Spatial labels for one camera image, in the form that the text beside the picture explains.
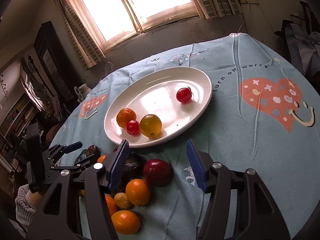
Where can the bookshelf with books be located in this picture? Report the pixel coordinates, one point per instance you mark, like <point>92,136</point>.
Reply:
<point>13,128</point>

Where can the bright window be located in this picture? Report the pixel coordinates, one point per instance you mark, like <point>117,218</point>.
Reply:
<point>111,22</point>

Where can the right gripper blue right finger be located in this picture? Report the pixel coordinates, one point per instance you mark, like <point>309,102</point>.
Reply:
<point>200,162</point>

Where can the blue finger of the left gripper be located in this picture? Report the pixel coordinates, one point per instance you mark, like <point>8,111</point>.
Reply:
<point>79,166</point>
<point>66,149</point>

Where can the orange at bottom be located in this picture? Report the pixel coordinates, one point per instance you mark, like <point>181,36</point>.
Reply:
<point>125,222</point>

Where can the left checkered curtain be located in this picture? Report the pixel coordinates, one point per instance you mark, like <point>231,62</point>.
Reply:
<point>85,47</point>

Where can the pile of blue clothes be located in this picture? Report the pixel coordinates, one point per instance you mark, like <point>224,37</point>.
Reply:
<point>303,48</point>

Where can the orange near right gripper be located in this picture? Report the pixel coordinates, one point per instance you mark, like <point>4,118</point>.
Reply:
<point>101,159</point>

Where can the small mandarin on plate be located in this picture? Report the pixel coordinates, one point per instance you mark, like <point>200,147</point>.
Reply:
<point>124,116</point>

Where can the dark red plum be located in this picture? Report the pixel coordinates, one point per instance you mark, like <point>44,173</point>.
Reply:
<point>157,172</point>

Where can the white electric kettle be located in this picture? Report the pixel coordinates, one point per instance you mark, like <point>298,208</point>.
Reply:
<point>82,92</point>

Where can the large textured mandarin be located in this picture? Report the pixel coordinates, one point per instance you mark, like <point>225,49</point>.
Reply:
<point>112,207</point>

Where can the striped grey sleeve forearm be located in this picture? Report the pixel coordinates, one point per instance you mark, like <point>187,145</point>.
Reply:
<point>24,212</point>

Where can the small yellow kumquat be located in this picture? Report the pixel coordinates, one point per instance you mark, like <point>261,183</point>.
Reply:
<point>122,201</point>

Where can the dark wrinkled passion fruit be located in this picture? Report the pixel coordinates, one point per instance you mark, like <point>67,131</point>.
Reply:
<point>93,150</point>

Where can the small red cherry tomato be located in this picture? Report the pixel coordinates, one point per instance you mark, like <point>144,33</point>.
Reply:
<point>132,127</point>

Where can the white oval plate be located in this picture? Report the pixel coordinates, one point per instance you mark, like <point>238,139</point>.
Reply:
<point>156,94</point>

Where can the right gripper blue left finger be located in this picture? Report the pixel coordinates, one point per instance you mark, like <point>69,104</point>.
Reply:
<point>114,164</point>

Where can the yellow-green citrus on plate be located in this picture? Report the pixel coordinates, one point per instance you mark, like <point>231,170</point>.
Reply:
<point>150,126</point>

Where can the red cherry tomato with stem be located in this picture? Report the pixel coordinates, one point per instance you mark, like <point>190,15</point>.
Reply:
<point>184,95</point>

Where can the round orange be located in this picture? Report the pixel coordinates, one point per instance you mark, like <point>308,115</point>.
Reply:
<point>138,192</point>

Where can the person's left hand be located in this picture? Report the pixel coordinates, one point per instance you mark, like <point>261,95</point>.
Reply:
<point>34,199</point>

